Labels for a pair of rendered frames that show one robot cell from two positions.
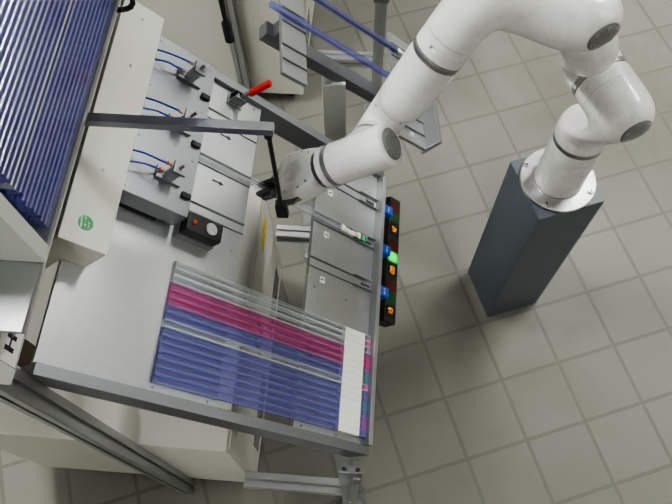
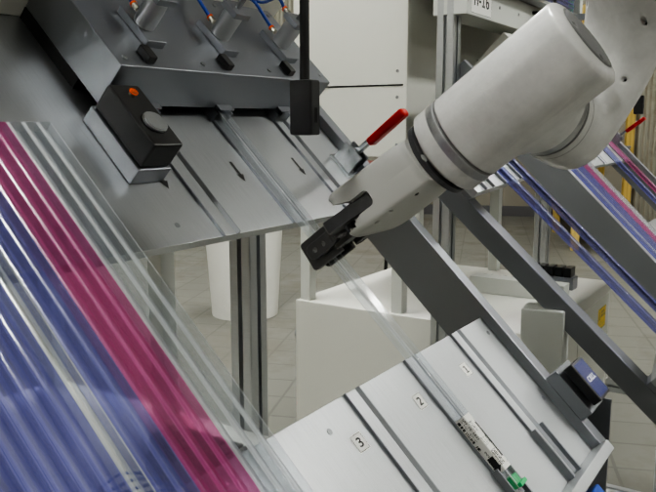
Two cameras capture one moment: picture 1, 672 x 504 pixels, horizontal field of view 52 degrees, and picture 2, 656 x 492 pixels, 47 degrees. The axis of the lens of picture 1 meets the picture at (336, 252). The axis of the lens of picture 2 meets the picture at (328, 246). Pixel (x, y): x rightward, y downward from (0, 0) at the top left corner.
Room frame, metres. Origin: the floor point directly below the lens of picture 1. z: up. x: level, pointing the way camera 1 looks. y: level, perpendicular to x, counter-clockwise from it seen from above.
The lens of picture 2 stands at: (0.06, -0.20, 1.08)
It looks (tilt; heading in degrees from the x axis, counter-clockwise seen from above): 9 degrees down; 26
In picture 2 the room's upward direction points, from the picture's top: straight up
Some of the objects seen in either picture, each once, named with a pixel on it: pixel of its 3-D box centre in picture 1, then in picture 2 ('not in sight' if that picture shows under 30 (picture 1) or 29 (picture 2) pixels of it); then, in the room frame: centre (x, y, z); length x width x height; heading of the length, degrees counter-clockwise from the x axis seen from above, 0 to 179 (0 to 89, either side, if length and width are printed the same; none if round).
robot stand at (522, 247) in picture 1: (524, 241); not in sight; (0.89, -0.57, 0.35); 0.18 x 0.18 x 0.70; 15
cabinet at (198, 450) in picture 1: (151, 337); not in sight; (0.65, 0.55, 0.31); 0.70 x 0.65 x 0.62; 174
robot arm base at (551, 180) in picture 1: (567, 160); not in sight; (0.89, -0.57, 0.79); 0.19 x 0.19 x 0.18
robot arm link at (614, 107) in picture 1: (603, 117); not in sight; (0.86, -0.58, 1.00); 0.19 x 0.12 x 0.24; 18
